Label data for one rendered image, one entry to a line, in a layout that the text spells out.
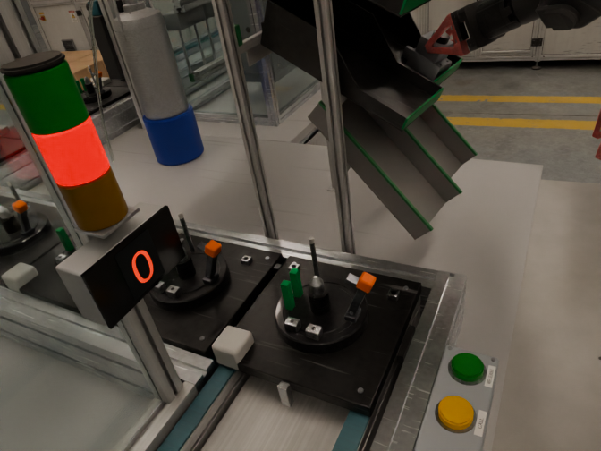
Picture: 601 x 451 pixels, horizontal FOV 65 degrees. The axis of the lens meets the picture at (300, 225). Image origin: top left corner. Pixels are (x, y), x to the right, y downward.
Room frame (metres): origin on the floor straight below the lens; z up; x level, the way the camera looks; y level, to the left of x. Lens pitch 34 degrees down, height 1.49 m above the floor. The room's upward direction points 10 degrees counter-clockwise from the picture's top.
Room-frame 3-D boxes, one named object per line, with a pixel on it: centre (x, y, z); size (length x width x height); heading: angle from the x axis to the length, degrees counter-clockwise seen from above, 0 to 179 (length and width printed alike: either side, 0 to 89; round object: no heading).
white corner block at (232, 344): (0.48, 0.13, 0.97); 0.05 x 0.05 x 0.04; 58
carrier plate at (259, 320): (0.51, -0.01, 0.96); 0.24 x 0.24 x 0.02; 58
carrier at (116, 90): (1.87, 0.71, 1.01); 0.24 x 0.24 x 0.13; 58
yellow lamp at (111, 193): (0.41, 0.19, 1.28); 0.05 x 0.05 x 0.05
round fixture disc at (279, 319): (0.51, -0.01, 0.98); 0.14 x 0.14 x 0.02
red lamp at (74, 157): (0.41, 0.19, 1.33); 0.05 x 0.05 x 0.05
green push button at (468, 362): (0.38, -0.18, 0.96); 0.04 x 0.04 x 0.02
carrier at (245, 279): (0.65, 0.21, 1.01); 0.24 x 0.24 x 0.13; 58
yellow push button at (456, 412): (0.32, -0.15, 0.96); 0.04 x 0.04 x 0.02
